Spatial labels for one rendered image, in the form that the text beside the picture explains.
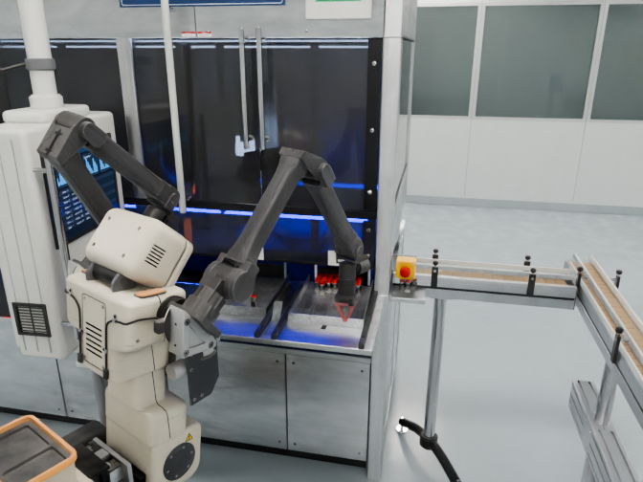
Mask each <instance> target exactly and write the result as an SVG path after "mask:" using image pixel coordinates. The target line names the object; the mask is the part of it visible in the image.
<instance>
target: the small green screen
mask: <svg viewBox="0 0 643 482"><path fill-rule="evenodd" d="M371 7H372V0H306V19H307V20H316V19H371Z"/></svg>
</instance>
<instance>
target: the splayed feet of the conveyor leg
mask: <svg viewBox="0 0 643 482"><path fill-rule="evenodd" d="M408 429H409V430H411V431H413V432H414V433H416V434H417V435H418V436H419V437H420V438H419V444H420V446H421V447H422V448H423V449H428V450H432V452H433V454H434V455H435V457H436V458H437V460H438V461H439V463H440V465H441V467H442V468H443V470H444V472H445V473H446V475H447V477H448V478H449V480H450V482H461V480H460V478H459V477H458V475H457V473H456V471H455V469H454V467H453V465H452V464H451V462H450V460H449V458H448V457H447V455H446V453H445V452H444V450H443V449H442V448H441V447H440V446H439V444H438V443H437V440H438V435H437V434H436V433H435V434H434V437H433V438H431V439H430V438H426V437H425V436H424V434H423V433H424V429H423V428H422V427H421V426H419V425H418V424H416V423H415V422H413V421H410V420H408V419H406V418H404V417H401V418H400V419H399V426H397V427H396V428H395V430H396V431H397V432H398V433H400V434H405V433H407V432H408Z"/></svg>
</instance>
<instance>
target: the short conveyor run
mask: <svg viewBox="0 0 643 482"><path fill-rule="evenodd" d="M433 252H434V254H433V255H432V259H431V258H419V257H416V262H417V263H416V271H415V278H416V279H417V281H416V282H417V287H416V288H426V296H428V297H439V298H449V299H461V300H472V301H482V302H493V303H504V304H515V305H525V306H537V307H547V308H558V309H568V310H574V308H575V302H576V296H577V292H578V290H577V287H576V286H575V285H574V283H573V281H572V280H574V277H575V276H574V275H571V274H570V271H571V269H559V268H547V267H533V266H530V263H531V262H530V261H528V260H530V259H531V256H530V255H526V256H525V259H526V261H524V263H523V266H521V265H508V264H496V263H482V262H470V261H457V260H444V259H438V254H437V253H438V249H434V250H433ZM423 263H430V264H423ZM438 264H442V265H438ZM448 265H454V266H448ZM460 266H467V267H460ZM473 267H479V268H473ZM484 268H492V269H484ZM497 269H504V270H497ZM509 270H516V271H509ZM395 272H396V270H393V271H392V277H391V291H392V287H393V286H399V283H400V278H395ZM536 272H541V273H536ZM547 273H554V274H547Z"/></svg>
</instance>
